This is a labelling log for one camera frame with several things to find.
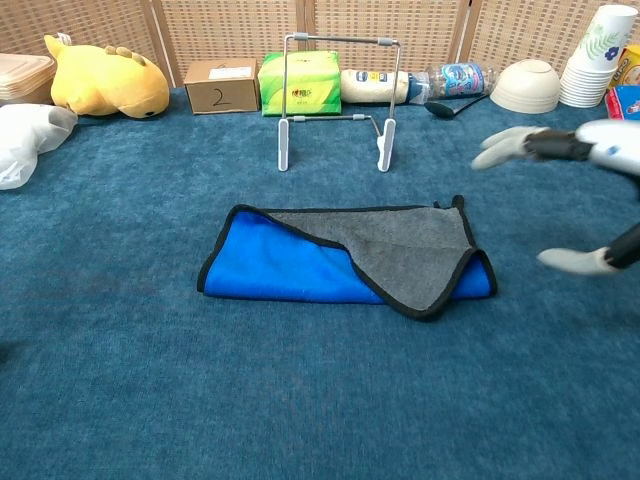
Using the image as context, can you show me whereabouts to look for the yellow snack bag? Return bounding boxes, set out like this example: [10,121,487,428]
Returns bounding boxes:
[607,43,640,91]

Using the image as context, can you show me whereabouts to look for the blue and red snack bag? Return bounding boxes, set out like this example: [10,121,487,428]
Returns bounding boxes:
[603,84,640,122]

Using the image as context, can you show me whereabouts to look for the white metal wire stand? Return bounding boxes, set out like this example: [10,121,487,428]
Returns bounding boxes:
[277,32,402,174]

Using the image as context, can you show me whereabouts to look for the beige upturned bowl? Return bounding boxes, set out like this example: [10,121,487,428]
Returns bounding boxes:
[488,58,561,115]

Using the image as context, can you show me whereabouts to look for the clear plastic water bottle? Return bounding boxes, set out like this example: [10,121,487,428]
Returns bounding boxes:
[425,61,500,101]

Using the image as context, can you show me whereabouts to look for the stack of paper cups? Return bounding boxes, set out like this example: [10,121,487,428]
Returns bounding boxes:
[558,4,636,109]

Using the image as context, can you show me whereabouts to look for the black ladle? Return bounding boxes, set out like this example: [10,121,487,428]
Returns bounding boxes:
[424,93,489,121]

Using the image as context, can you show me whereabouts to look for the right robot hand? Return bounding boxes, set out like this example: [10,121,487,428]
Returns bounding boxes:
[471,118,640,277]

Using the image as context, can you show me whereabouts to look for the wicker folding screen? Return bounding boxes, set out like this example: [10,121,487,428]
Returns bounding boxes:
[0,0,640,90]

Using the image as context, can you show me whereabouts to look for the yellow plush toy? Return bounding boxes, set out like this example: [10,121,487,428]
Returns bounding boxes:
[43,33,171,120]

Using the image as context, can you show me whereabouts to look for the white mayonnaise bottle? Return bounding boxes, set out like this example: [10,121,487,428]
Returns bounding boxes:
[339,68,430,105]

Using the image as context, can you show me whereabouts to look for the white plastic bag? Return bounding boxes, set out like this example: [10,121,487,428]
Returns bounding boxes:
[0,103,79,191]

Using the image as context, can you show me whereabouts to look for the grey and blue towel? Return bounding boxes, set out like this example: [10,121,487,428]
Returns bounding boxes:
[197,194,499,323]

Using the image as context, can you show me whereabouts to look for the green tissue pack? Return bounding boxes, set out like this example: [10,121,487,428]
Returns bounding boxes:
[257,50,343,118]

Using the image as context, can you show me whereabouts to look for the blue carpet table cover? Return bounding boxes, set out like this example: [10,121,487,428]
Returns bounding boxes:
[0,87,640,480]

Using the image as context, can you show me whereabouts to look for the brown cardboard box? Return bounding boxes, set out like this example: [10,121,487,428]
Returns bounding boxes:
[183,58,261,116]

